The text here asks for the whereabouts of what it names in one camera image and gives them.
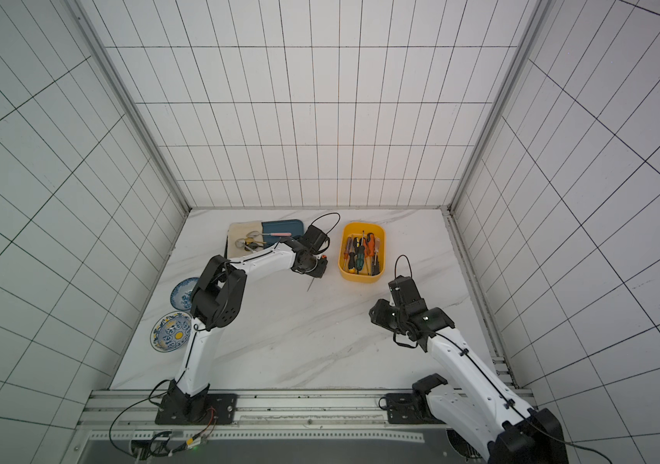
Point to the purple red screwdriver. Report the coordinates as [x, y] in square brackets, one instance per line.
[347, 250]

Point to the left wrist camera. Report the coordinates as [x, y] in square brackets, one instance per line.
[315, 240]

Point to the small orange screwdriver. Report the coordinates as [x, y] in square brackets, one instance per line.
[319, 271]

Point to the beige cloth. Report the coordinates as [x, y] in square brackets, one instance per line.
[245, 238]

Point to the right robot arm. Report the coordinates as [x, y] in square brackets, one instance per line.
[470, 398]

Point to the blue patterned plate near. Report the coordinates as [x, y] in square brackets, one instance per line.
[171, 332]

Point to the small black yellow screwdriver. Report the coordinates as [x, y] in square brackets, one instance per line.
[354, 259]

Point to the long black yellow screwdriver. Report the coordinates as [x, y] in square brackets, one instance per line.
[350, 255]

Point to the pink handled spoon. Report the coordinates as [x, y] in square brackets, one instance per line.
[275, 234]

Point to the blue patterned plate far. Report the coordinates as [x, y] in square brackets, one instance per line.
[181, 295]

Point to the green black screwdriver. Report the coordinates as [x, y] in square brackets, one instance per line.
[360, 254]

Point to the yellow storage box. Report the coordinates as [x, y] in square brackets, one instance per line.
[362, 229]

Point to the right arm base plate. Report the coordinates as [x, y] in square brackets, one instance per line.
[406, 408]

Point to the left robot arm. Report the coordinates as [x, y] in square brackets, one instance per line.
[216, 301]

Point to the blue patterned plate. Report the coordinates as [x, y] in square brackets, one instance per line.
[171, 332]
[181, 295]

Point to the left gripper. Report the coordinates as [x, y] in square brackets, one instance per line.
[318, 272]

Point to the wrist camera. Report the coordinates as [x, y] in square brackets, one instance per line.
[315, 240]
[406, 296]

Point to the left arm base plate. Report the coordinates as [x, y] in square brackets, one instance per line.
[217, 409]

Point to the black yellow dotted screwdriver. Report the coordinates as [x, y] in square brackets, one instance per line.
[375, 267]

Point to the teal placemat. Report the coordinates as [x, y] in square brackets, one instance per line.
[296, 227]

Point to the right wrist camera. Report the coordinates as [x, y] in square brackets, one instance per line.
[406, 296]

